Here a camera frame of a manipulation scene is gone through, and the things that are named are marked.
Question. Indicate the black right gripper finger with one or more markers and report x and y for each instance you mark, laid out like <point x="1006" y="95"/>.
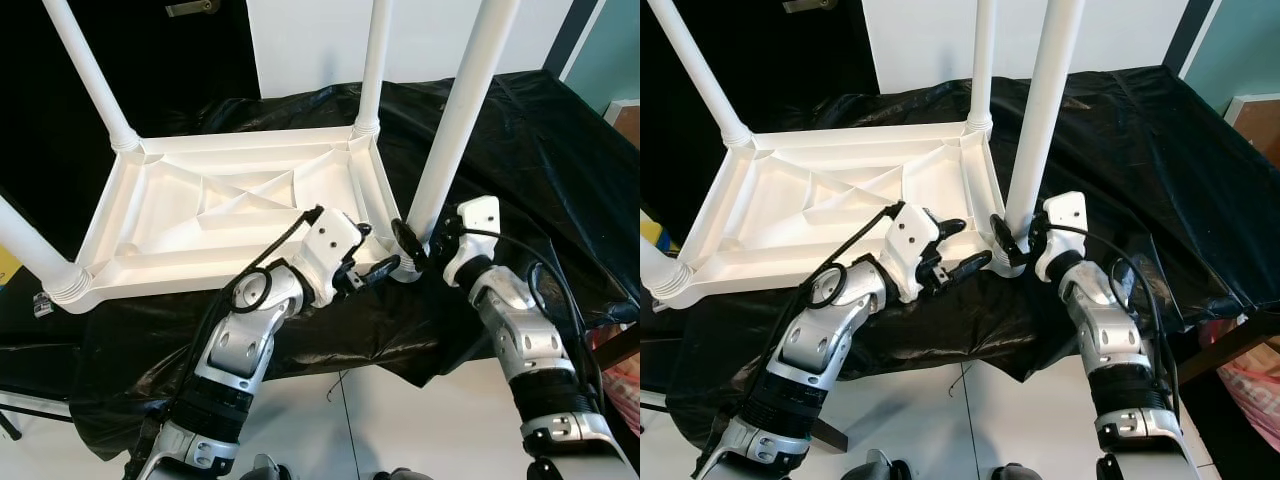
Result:
<point x="410" y="242"/>
<point x="1006" y="238"/>

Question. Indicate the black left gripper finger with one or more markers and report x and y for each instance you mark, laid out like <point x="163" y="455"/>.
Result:
<point x="378" y="270"/>
<point x="362" y="230"/>
<point x="970" y="266"/>
<point x="952" y="228"/>

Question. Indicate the white plastic children table top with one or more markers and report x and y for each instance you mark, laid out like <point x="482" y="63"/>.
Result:
<point x="780" y="240"/>
<point x="150" y="240"/>

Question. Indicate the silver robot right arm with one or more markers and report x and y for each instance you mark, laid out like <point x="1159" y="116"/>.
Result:
<point x="520" y="330"/>
<point x="1105" y="325"/>

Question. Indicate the black shiny table cloth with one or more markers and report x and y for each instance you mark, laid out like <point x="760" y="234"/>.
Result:
<point x="1180" y="170"/>
<point x="560" y="180"/>

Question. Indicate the brown wooden table leg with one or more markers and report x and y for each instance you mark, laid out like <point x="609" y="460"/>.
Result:
<point x="620" y="345"/>
<point x="832" y="437"/>
<point x="1220" y="350"/>

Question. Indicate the yellow blue foam mat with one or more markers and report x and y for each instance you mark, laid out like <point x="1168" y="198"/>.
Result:
<point x="648" y="235"/>
<point x="6" y="268"/>

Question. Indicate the silver robot left leg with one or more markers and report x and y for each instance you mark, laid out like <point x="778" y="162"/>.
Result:
<point x="268" y="470"/>
<point x="880" y="470"/>

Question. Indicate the brown cardboard box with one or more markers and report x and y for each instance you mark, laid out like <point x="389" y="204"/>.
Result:
<point x="628" y="125"/>
<point x="1258" y="125"/>

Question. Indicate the pink plastic bag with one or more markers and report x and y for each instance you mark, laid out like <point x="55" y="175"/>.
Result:
<point x="625" y="390"/>
<point x="1255" y="385"/>

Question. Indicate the black floor mat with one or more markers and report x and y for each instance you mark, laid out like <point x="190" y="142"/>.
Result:
<point x="1240" y="450"/>

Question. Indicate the black bag with white label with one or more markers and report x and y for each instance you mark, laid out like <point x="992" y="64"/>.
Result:
<point x="30" y="345"/>

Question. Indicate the black metal stand leg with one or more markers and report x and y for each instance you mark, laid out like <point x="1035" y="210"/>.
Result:
<point x="35" y="412"/>

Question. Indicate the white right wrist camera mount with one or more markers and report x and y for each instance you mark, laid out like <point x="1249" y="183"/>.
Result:
<point x="1065" y="220"/>
<point x="478" y="225"/>

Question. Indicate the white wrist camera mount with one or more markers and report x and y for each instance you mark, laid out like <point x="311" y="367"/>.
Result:
<point x="908" y="240"/>
<point x="1065" y="220"/>
<point x="478" y="225"/>
<point x="330" y="240"/>

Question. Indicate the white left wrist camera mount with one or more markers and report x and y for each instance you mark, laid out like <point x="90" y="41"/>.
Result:
<point x="908" y="240"/>
<point x="330" y="240"/>

